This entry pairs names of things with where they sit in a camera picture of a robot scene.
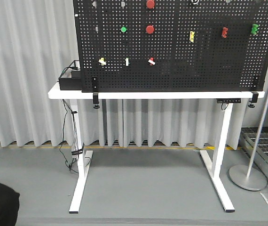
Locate black desk control panel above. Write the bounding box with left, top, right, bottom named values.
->
left=216, top=98, right=241, bottom=104

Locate red toggle switch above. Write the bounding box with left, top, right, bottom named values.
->
left=221, top=27, right=229, bottom=38

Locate yellow toggle switch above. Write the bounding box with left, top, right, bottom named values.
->
left=189, top=31, right=195, bottom=43

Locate green-lit white rotary switch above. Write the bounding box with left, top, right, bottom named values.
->
left=125, top=57, right=130, bottom=66

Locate green toggle switch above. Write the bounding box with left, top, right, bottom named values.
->
left=251, top=24, right=259, bottom=35

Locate grey curtain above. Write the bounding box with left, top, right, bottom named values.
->
left=0, top=0, right=249, bottom=151

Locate upper red mushroom button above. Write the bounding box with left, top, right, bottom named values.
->
left=146, top=0, right=155, bottom=9

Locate red mushroom button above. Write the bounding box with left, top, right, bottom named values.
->
left=145, top=25, right=155, bottom=34
left=146, top=0, right=155, bottom=9

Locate black power cable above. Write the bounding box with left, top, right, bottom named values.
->
left=58, top=66, right=91, bottom=174

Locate right black clamp bracket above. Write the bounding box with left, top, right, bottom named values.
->
left=249, top=75, right=260, bottom=109

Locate black electronics box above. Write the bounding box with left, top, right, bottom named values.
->
left=58, top=60, right=82, bottom=90

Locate yellow-lit rotary switch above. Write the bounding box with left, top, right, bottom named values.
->
left=98, top=57, right=107, bottom=66

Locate black perforated pegboard panel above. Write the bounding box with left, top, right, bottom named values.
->
left=73, top=0, right=268, bottom=92

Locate lower red mushroom button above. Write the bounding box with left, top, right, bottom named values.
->
left=145, top=25, right=155, bottom=34

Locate red rotary switch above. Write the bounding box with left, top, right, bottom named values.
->
left=148, top=57, right=156, bottom=66

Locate grey pole floor stand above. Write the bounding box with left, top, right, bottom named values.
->
left=229, top=58, right=268, bottom=191

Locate white standing desk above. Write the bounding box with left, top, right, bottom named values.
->
left=48, top=82, right=265, bottom=214

